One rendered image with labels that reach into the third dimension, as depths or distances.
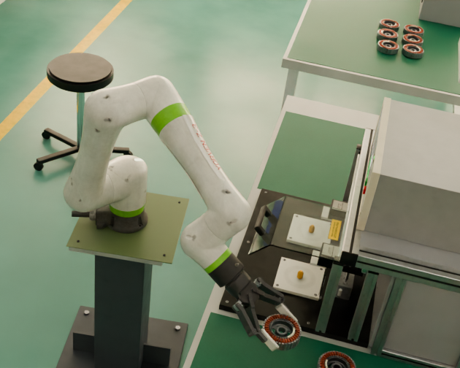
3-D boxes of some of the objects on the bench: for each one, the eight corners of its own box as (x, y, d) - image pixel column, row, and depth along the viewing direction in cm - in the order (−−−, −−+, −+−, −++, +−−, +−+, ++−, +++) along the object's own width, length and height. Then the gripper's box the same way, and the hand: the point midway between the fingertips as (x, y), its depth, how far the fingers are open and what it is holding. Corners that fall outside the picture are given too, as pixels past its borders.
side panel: (369, 354, 225) (396, 277, 206) (371, 347, 227) (396, 270, 208) (463, 378, 221) (498, 303, 202) (462, 371, 224) (497, 295, 204)
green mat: (257, 188, 285) (257, 188, 285) (285, 111, 333) (285, 111, 333) (505, 247, 273) (505, 247, 273) (497, 159, 321) (498, 158, 321)
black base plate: (218, 309, 233) (219, 304, 231) (261, 192, 283) (261, 188, 282) (366, 348, 226) (369, 343, 225) (383, 222, 277) (385, 217, 276)
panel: (368, 345, 224) (392, 274, 207) (384, 215, 277) (404, 149, 259) (372, 347, 224) (396, 275, 206) (387, 216, 277) (408, 150, 259)
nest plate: (272, 289, 239) (272, 286, 238) (281, 259, 251) (281, 256, 250) (317, 301, 237) (318, 298, 237) (324, 270, 249) (325, 267, 248)
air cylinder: (333, 296, 240) (336, 284, 236) (336, 280, 246) (339, 269, 242) (348, 300, 239) (352, 288, 236) (351, 285, 245) (355, 272, 242)
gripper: (246, 260, 222) (295, 315, 223) (204, 307, 205) (258, 366, 206) (260, 250, 217) (311, 307, 218) (219, 297, 200) (274, 358, 201)
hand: (280, 331), depth 212 cm, fingers closed on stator, 11 cm apart
